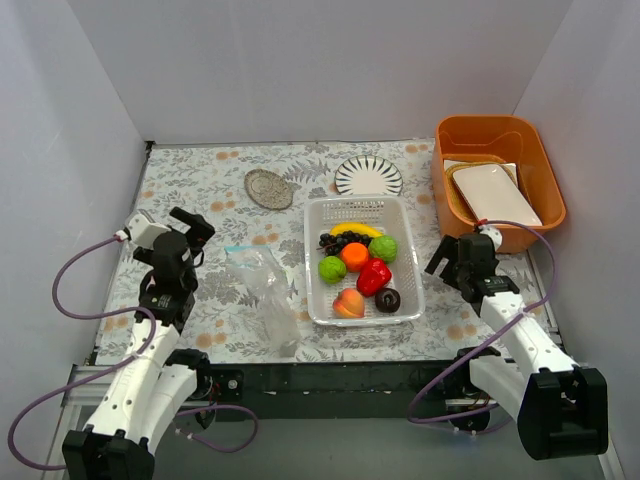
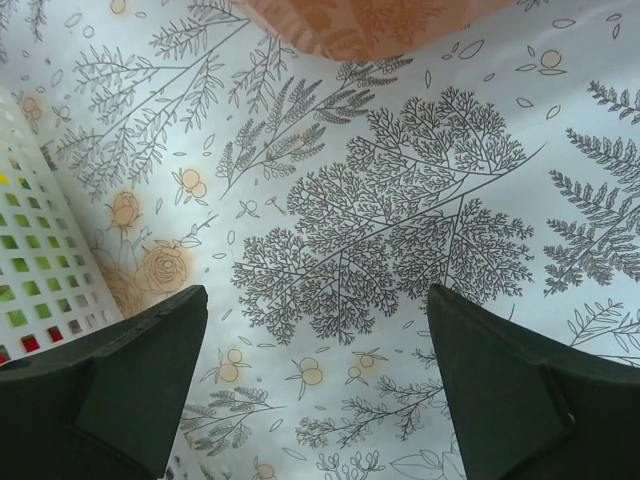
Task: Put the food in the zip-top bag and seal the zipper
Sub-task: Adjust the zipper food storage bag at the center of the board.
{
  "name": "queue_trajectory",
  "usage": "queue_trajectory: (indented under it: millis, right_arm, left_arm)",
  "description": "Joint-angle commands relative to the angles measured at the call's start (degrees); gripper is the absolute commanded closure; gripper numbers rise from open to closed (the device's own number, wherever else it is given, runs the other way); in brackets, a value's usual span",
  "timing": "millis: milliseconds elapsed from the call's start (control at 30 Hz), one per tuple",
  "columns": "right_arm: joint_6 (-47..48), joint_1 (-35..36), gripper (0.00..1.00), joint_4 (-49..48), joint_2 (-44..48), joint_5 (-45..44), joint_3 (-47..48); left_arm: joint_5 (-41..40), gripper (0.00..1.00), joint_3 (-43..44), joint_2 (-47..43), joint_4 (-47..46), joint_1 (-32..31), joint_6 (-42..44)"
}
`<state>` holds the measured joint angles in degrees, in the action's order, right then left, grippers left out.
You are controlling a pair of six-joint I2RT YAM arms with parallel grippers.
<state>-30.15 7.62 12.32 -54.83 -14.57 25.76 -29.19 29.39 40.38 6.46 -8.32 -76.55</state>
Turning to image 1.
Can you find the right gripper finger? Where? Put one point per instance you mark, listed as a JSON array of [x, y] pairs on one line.
[[447, 249], [451, 272]]

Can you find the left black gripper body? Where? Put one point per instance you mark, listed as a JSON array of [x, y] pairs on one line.
[[195, 232]]

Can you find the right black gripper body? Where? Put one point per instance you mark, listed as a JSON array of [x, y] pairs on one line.
[[451, 261]]

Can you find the clear zip top bag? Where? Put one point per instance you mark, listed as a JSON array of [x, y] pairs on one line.
[[256, 268]]

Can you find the red bell pepper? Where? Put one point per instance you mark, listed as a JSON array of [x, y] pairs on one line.
[[374, 276]]

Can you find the peach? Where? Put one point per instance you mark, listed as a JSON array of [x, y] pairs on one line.
[[350, 304]]

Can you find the black grape bunch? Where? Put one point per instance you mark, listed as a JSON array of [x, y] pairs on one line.
[[332, 245]]

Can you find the small green fruit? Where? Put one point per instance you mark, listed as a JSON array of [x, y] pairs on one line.
[[332, 269]]

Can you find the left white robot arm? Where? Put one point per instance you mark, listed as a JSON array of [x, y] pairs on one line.
[[120, 438]]

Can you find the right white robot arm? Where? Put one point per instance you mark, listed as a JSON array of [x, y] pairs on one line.
[[560, 407]]

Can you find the large green custard apple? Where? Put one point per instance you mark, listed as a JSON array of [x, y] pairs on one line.
[[384, 248]]

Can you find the floral tablecloth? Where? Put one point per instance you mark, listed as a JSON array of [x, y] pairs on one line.
[[224, 321]]

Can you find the dark purple mangosteen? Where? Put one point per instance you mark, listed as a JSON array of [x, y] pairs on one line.
[[387, 300]]

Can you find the white rectangular plate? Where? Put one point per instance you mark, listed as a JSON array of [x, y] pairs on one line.
[[492, 194]]

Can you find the yellow banana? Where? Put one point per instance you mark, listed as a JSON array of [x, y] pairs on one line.
[[357, 228]]

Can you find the speckled grey oval dish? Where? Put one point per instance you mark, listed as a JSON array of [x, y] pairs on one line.
[[268, 189]]

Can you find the white plastic basket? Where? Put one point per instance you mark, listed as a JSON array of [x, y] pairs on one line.
[[384, 213]]

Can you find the orange fruit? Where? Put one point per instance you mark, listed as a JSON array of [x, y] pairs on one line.
[[355, 255]]

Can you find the blue striped round plate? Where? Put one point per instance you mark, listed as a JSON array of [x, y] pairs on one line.
[[368, 175]]

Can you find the orange plastic bin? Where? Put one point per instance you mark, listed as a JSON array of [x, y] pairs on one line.
[[477, 139]]

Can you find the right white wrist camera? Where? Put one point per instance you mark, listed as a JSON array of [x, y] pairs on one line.
[[492, 232]]

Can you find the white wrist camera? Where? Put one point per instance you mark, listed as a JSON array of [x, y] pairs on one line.
[[141, 229], [492, 232]]

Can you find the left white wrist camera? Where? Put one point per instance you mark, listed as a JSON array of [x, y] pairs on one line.
[[141, 229]]

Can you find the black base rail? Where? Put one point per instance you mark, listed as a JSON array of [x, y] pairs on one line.
[[334, 390]]

